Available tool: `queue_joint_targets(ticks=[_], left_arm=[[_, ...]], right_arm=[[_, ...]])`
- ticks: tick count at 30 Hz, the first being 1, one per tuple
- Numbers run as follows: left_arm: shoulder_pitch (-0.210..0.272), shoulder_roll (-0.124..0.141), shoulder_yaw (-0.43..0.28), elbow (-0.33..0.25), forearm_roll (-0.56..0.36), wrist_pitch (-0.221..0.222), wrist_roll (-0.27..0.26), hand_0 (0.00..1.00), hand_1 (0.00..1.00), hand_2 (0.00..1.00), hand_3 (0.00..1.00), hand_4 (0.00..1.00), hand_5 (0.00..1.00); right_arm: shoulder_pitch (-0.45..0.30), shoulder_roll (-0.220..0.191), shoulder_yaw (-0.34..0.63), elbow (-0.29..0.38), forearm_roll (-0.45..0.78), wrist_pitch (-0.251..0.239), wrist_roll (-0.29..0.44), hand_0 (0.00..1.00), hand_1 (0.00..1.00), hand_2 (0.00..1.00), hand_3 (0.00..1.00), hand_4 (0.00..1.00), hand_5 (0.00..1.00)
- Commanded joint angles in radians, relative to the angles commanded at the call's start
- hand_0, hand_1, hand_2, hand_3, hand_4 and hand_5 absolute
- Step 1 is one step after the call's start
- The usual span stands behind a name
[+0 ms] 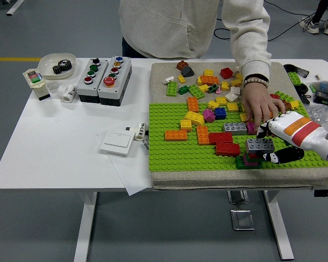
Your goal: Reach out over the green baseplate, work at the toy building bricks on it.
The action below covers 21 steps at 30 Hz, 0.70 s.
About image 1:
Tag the person's left hand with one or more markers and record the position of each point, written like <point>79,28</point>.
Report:
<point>258,98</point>

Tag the robot right hand white shell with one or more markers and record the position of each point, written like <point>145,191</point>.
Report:
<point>295,128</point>

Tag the yellow toy brick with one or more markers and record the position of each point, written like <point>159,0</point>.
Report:
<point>213,104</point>
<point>239,76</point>
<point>186,125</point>
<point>233,106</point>
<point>208,72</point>
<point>199,81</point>
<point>221,100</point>
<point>204,88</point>
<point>235,82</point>
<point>225,86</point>
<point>294,105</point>

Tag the brown 2x2 brick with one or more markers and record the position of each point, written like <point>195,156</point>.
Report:
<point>287,105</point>
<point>182,65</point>

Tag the magenta 2x2 brick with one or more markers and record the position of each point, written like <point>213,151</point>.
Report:
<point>251,128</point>

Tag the grey 2x4 brick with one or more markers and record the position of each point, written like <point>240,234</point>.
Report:
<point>235,128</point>
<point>258,144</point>

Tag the red 2x4 brick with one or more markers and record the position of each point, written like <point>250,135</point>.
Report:
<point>227,149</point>
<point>221,138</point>

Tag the person's left forearm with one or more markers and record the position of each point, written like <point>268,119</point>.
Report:
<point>251,60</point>

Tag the lime green toy brick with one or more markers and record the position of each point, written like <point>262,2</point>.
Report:
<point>293,78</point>

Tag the magenta toy brick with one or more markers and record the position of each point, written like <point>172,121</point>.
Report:
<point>250,163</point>

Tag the green studded baseplate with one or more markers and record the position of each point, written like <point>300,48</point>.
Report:
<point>180,155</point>

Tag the red curved brick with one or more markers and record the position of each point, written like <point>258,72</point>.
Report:
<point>274,96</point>

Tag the white 2x2 plate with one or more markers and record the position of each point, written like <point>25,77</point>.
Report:
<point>235,90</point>

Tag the white hollow brick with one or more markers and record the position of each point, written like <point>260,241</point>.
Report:
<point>231,96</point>

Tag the green 2x4 brick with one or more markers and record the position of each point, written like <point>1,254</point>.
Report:
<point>285,95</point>
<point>196,91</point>
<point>254,160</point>

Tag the small black flat part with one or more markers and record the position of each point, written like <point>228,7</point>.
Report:
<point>305,99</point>

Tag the blue 2x2 brick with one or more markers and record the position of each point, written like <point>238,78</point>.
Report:
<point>221,113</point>

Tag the small pink brick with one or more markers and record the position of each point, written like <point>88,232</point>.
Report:
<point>218,91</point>

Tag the black tape roll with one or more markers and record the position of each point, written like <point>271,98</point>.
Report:
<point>285,66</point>

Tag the black electronic module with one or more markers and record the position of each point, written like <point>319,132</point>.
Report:
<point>326,98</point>

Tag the dark green hollow brick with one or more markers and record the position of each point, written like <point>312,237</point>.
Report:
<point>212,88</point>

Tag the clear bag blue parts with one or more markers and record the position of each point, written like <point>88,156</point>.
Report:
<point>324,86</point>

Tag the black glossy rectangular module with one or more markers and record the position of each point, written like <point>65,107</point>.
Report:
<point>303,72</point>

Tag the magenta slope brick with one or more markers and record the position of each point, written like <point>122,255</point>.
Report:
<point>209,115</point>

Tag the dark green base brick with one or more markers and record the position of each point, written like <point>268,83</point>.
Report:
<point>239,162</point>

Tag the yellow arch brick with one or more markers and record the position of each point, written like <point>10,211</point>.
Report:
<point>194,118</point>

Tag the black table control panel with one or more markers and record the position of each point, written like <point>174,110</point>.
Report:
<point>326,193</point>

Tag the dark green small brick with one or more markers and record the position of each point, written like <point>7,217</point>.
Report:
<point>183,90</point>

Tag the dark grey slope brick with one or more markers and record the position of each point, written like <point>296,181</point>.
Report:
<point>187,71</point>

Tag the small yellow brick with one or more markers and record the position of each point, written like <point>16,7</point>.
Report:
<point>181,79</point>

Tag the grey metal floor box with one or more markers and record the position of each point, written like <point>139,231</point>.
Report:
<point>237,197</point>

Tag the person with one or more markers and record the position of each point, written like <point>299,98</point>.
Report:
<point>158,27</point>
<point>313,26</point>

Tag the small white flat piece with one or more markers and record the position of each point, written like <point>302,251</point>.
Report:
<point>169,79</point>

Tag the metal floor socket plate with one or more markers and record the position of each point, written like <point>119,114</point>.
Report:
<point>242,219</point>

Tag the white labelled tube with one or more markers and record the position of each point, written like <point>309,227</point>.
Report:
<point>140,131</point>

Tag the small grey square chip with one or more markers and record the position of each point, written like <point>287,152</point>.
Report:
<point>128,128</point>

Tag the grey emergency-stop control box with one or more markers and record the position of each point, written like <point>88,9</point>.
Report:
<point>124,79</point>

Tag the white paper sheet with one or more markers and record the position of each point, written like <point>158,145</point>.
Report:
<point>128,174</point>

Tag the grey four-button control box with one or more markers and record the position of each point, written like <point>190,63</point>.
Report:
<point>82,87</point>

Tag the black metal gear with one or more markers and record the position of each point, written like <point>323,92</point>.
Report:
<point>64,64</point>
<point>58,69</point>

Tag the clear plastic piece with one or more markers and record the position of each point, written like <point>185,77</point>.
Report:
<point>52,86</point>

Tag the white plastic bowl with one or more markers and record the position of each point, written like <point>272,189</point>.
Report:
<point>47,64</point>

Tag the white background table leg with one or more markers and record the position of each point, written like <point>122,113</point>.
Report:
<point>15,6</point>

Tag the white wall switch plate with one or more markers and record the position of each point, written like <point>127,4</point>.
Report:
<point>116,143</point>

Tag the white red-green switch module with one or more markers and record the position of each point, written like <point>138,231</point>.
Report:
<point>34,77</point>

